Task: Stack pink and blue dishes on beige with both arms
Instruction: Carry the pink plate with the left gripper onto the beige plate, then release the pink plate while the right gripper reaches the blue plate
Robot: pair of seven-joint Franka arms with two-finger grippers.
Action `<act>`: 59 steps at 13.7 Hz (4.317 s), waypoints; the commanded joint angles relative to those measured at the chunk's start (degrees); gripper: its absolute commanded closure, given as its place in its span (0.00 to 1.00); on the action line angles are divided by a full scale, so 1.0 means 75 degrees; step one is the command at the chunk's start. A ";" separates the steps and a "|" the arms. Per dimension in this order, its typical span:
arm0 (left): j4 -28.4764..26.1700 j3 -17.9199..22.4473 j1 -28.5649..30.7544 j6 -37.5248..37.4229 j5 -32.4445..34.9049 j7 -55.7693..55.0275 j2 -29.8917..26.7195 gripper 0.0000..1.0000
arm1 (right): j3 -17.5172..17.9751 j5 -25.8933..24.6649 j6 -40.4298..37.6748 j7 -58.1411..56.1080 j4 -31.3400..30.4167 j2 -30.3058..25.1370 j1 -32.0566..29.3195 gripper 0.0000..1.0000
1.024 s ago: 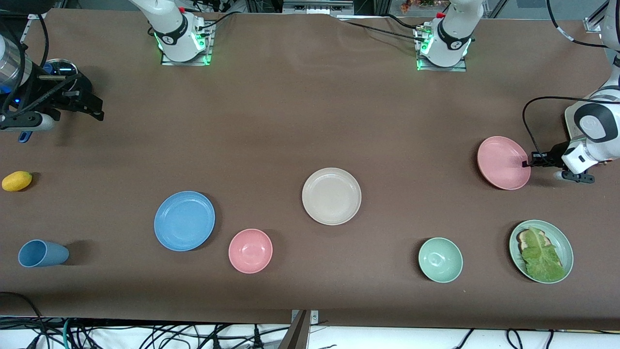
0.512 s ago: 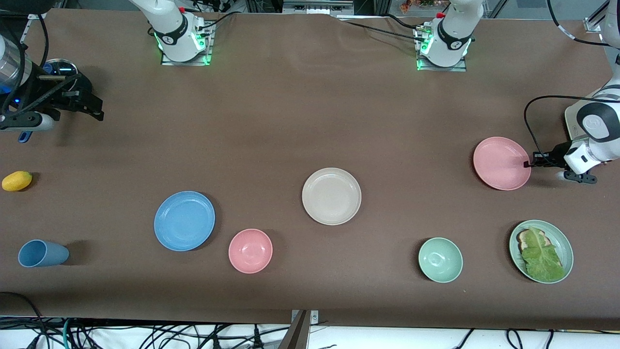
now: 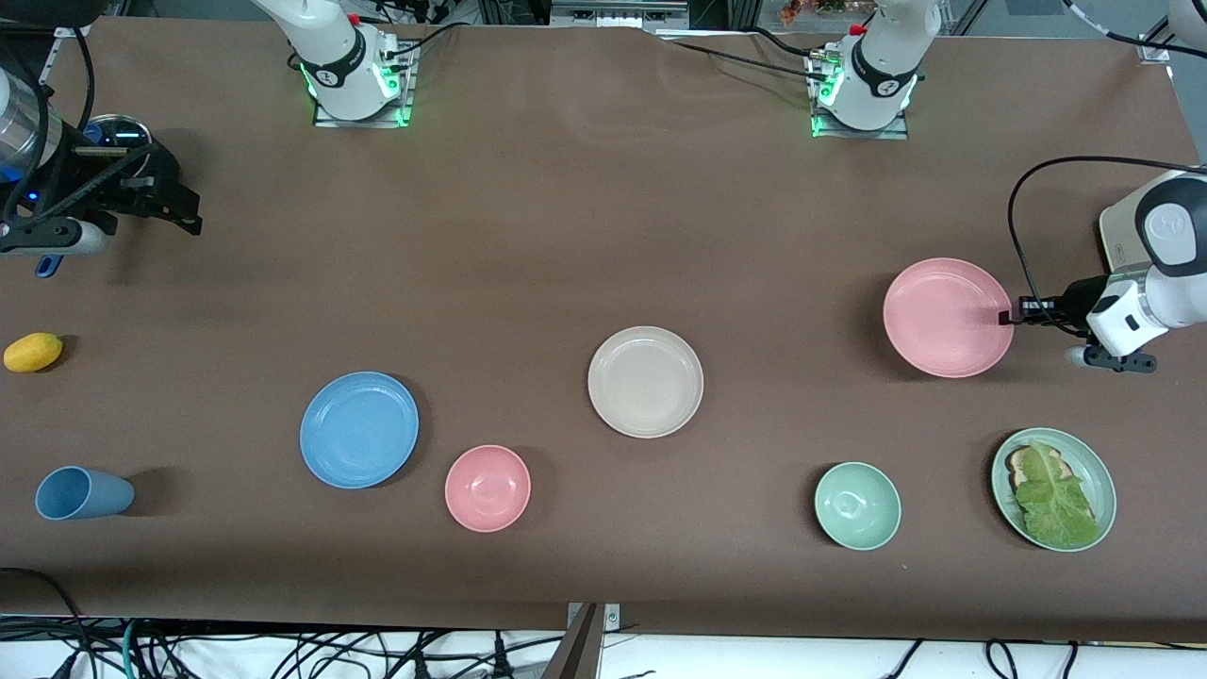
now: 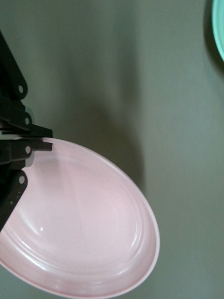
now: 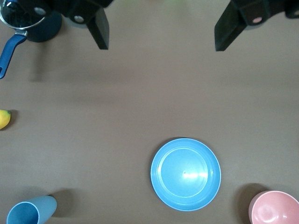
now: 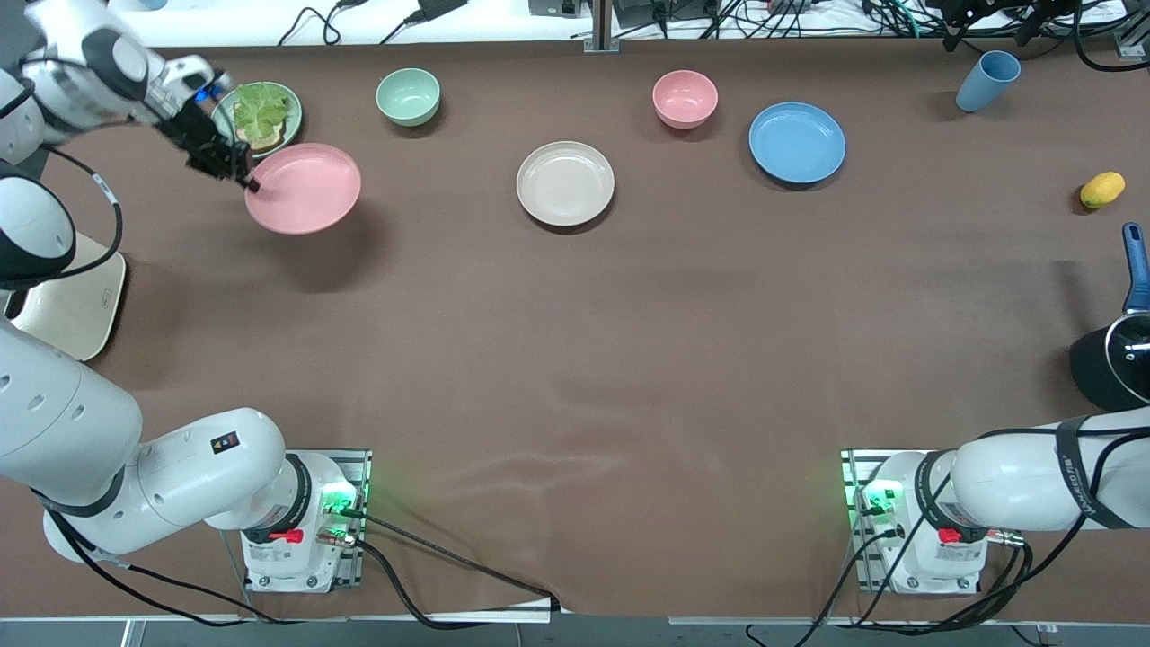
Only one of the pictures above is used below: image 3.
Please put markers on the pink plate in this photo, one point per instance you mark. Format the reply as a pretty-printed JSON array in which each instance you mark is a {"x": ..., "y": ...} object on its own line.
[{"x": 943, "y": 318}]

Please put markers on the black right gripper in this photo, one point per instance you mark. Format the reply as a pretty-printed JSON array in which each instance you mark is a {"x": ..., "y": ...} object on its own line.
[{"x": 121, "y": 182}]

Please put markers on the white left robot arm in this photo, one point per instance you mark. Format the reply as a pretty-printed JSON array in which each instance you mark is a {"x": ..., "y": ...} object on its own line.
[{"x": 882, "y": 66}]

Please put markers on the metal table edge bracket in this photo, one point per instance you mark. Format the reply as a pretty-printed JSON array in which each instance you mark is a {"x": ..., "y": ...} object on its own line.
[{"x": 611, "y": 615}]

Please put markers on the aluminium frame profile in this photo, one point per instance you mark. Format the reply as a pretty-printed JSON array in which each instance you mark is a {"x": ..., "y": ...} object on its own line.
[{"x": 1152, "y": 49}]

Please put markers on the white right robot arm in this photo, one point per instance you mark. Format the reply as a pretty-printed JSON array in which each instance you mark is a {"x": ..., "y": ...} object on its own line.
[{"x": 330, "y": 47}]

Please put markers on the small green bowl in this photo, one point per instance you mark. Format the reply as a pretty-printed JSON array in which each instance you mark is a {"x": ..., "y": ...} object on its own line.
[{"x": 857, "y": 505}]

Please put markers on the brown wooden beam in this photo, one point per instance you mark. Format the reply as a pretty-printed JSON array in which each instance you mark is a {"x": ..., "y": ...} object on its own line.
[{"x": 577, "y": 651}]

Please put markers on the blue plate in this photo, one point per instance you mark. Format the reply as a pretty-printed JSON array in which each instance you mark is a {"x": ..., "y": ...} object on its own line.
[{"x": 359, "y": 430}]

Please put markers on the beige cutting board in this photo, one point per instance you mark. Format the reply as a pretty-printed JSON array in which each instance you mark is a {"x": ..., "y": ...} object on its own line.
[{"x": 1122, "y": 236}]

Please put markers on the bread slice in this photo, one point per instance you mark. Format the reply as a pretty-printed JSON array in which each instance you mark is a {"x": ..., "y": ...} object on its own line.
[{"x": 1016, "y": 462}]

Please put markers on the grey electronics box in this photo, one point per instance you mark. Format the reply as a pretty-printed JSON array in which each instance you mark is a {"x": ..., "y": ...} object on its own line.
[{"x": 618, "y": 13}]

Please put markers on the beige plate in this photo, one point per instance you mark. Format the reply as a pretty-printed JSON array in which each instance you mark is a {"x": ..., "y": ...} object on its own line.
[{"x": 646, "y": 382}]

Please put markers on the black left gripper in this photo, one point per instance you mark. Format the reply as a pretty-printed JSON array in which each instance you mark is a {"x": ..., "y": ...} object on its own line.
[{"x": 1073, "y": 304}]

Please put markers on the green plate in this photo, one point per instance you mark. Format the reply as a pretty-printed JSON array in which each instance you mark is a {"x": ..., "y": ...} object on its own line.
[{"x": 1099, "y": 471}]

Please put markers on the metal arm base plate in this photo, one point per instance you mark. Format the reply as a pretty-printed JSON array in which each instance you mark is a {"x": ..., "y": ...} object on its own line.
[
  {"x": 896, "y": 132},
  {"x": 325, "y": 120}
]

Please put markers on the yellow lemon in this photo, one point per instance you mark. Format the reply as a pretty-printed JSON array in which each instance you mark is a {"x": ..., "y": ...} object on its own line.
[{"x": 33, "y": 353}]

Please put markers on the green lettuce leaf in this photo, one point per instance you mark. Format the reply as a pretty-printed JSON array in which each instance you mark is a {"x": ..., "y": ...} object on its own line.
[{"x": 1056, "y": 500}]

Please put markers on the red orange decoration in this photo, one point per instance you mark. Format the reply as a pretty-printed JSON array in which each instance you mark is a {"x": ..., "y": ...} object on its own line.
[{"x": 801, "y": 9}]

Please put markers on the small pink bowl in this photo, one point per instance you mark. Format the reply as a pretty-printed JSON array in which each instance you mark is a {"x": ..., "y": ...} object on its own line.
[{"x": 487, "y": 488}]

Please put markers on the blue cup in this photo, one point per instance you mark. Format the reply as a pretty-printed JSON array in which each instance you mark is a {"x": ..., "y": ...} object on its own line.
[{"x": 85, "y": 493}]

